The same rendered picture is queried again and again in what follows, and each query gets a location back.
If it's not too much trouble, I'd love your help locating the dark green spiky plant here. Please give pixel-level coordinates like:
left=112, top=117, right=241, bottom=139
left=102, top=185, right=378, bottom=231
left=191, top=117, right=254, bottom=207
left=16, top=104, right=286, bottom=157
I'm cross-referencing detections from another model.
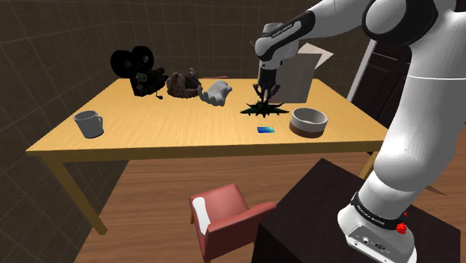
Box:
left=240, top=100, right=291, bottom=119

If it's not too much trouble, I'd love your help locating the wooden table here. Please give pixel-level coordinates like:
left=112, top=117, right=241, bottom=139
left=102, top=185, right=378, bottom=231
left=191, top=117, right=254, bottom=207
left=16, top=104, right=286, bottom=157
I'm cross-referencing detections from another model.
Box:
left=25, top=77, right=390, bottom=236

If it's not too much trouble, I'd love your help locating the grey mug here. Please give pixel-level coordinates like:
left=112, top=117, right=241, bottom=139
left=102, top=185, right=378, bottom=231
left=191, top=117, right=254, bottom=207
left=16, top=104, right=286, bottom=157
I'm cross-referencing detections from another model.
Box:
left=72, top=110, right=105, bottom=140

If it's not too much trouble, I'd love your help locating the black film projector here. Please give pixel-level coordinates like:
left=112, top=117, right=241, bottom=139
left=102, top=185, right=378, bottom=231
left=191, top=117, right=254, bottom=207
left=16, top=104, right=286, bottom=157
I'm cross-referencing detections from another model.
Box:
left=110, top=45, right=169, bottom=100

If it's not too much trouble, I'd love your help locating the dark robot stand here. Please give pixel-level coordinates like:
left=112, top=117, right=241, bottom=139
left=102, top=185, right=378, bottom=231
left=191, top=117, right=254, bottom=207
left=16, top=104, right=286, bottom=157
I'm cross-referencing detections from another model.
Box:
left=251, top=158, right=462, bottom=263

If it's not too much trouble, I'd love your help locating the white and brown bowl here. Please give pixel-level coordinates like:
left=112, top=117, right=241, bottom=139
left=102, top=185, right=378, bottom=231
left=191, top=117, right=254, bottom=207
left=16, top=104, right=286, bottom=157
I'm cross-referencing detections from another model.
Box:
left=288, top=107, right=329, bottom=139

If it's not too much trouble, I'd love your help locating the brown rough basket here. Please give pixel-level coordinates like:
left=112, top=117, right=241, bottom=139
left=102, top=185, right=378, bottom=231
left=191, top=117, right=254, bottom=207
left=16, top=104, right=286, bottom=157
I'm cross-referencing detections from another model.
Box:
left=166, top=67, right=203, bottom=99

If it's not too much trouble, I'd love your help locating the dark wooden door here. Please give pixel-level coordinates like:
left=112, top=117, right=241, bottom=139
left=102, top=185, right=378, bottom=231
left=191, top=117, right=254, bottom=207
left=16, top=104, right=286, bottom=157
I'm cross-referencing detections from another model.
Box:
left=346, top=37, right=414, bottom=129

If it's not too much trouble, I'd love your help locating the red armchair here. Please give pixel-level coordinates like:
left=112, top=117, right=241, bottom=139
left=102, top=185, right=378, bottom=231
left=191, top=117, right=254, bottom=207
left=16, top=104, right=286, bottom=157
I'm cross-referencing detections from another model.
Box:
left=188, top=182, right=278, bottom=263

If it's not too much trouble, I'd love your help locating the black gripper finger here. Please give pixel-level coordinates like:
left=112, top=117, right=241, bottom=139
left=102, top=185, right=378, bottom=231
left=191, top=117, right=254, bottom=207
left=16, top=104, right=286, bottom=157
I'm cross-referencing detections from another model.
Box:
left=252, top=83, right=265, bottom=102
left=264, top=84, right=282, bottom=102

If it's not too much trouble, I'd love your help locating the open cardboard box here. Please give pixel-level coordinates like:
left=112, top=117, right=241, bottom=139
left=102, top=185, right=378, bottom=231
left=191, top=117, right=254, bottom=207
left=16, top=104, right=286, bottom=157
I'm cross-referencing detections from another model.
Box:
left=270, top=42, right=335, bottom=105

